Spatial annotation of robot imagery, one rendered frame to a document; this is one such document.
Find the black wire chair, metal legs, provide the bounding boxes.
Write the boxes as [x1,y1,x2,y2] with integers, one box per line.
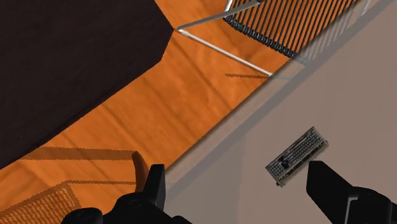
[175,0,373,79]

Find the grey computer keyboard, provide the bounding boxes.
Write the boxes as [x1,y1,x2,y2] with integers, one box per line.
[265,126,330,188]

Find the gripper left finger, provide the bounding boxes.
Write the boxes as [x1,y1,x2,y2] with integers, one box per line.
[60,164,193,224]

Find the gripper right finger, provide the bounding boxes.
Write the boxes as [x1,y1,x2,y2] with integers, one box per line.
[305,160,397,224]

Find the dark robot stand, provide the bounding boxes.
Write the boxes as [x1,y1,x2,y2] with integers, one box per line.
[0,0,174,171]

